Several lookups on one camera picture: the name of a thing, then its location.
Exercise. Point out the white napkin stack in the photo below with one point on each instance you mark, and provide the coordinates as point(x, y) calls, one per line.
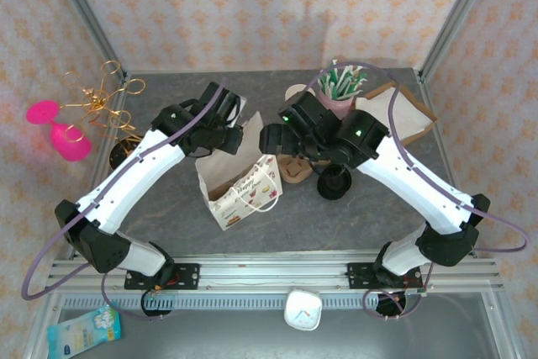
point(414, 111)

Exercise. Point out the brown pulp cup carrier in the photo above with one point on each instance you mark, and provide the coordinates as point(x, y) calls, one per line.
point(294, 172)

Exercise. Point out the brown cardboard tray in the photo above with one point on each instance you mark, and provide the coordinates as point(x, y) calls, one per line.
point(424, 119)

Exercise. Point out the stacked paper coffee cups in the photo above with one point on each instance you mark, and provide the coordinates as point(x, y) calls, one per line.
point(294, 92)

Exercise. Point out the blue wet wipes packet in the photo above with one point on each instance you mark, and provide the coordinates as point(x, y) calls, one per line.
point(84, 329)

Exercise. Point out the aluminium frame post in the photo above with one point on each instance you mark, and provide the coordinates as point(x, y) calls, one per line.
point(461, 10)
point(85, 10)

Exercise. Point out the black cup lids stack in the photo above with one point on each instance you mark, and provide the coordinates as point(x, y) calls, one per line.
point(334, 184)

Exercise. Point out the pink plastic goblet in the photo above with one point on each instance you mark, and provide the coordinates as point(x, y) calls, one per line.
point(69, 144)

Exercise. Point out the green white wrapped straws bundle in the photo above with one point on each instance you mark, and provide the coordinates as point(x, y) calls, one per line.
point(340, 81)

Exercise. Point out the pink cylindrical holder cup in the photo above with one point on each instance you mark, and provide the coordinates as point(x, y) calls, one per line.
point(336, 107)

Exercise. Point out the white printed paper gift bag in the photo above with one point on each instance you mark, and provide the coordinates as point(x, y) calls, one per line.
point(235, 207)

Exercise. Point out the white square gadget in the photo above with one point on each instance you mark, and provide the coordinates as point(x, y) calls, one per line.
point(302, 310)

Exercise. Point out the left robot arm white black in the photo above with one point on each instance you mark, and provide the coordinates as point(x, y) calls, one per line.
point(126, 182)

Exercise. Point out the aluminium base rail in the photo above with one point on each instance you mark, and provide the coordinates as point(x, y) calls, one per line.
point(273, 275)

